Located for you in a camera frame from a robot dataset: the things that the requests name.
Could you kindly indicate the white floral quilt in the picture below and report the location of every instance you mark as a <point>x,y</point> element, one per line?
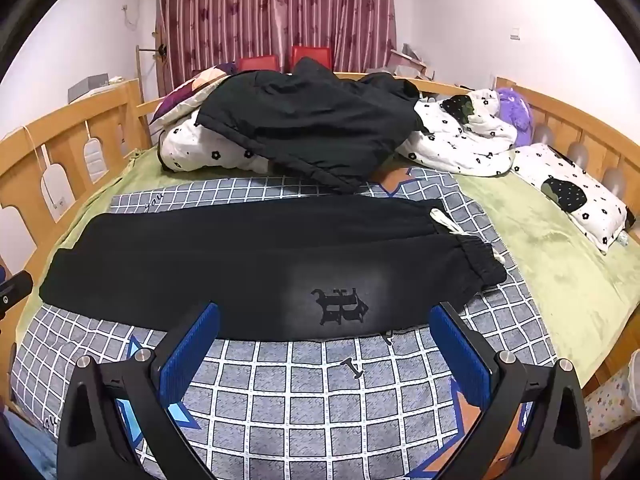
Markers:
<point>463,134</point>

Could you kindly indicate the purple plush toy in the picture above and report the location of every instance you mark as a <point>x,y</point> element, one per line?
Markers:
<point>514,110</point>

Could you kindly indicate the white floral pillow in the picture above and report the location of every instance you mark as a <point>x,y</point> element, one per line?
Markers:
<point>596,211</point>

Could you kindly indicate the green bed sheet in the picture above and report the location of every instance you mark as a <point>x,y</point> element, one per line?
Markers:
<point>589,301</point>

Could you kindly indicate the red chair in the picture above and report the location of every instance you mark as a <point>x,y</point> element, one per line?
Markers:
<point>322,55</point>
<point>266,62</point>

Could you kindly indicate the colourful dotted fabric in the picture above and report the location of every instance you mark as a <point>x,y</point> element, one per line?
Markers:
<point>617,401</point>

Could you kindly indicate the black pants with white stripe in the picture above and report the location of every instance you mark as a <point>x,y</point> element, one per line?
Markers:
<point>307,268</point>

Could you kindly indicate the red chair right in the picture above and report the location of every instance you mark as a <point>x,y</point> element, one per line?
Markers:
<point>322,55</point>

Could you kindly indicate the grey checked blanket with stars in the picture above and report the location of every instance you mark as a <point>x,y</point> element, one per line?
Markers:
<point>364,408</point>

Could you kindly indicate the maroon striped curtain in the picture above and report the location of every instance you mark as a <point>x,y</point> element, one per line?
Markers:
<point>198,34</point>

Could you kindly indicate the red chair left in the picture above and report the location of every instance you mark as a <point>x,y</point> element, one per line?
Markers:
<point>266,62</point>

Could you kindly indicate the wooden bed frame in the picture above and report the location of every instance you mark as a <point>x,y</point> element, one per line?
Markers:
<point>50,164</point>

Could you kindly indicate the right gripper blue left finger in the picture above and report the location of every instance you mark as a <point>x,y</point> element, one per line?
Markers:
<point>95,442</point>

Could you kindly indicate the purple cream folded blanket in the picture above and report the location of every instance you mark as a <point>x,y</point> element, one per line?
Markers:
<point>183,100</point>

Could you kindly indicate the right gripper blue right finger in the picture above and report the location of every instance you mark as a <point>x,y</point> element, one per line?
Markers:
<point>532,422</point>

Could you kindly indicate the black jacket pile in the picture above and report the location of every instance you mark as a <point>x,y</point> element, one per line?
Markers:
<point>311,123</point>

